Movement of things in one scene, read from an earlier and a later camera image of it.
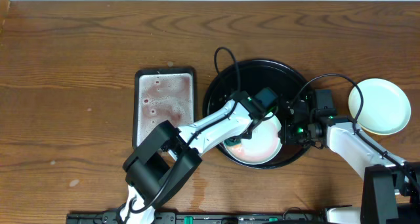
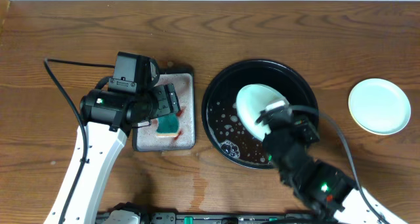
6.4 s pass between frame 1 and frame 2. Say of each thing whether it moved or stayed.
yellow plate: stayed
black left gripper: moved
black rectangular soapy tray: stayed
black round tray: stayed
